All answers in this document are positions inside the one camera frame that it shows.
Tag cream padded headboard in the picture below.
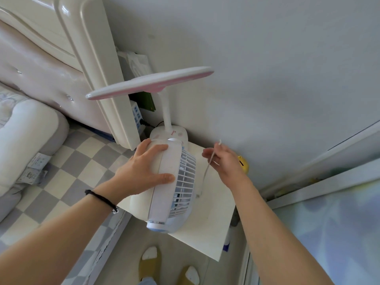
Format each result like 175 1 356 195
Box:
0 0 142 151

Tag sliding door with floral glass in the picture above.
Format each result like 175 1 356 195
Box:
237 163 380 285

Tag white desk fan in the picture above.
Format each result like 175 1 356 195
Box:
146 138 198 235

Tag person's right hand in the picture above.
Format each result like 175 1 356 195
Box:
202 142 253 190

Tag white nightstand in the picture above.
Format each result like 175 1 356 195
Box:
117 139 238 262

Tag person's right forearm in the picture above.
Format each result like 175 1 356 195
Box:
230 176 337 285

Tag green book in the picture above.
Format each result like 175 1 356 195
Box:
139 92 157 112

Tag grey checkered bed sheet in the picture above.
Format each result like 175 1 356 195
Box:
0 119 140 285

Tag yellow round object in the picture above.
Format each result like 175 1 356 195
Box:
237 155 250 175

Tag black wrist band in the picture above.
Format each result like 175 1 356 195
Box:
84 189 119 214

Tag person's left hand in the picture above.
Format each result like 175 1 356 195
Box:
114 138 176 203

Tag white grey pillow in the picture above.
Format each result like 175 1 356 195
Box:
0 99 69 223

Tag white power strip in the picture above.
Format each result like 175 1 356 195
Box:
129 100 146 137

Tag white fan cable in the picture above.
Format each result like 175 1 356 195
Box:
199 139 223 198

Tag person's left forearm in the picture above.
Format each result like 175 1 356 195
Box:
0 182 120 285

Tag yellow slipper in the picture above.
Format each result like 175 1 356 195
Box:
139 246 162 285
177 265 201 285

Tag white pillow care labels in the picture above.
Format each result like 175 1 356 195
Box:
17 152 48 186

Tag white pink desk lamp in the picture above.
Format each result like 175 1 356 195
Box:
85 66 215 152

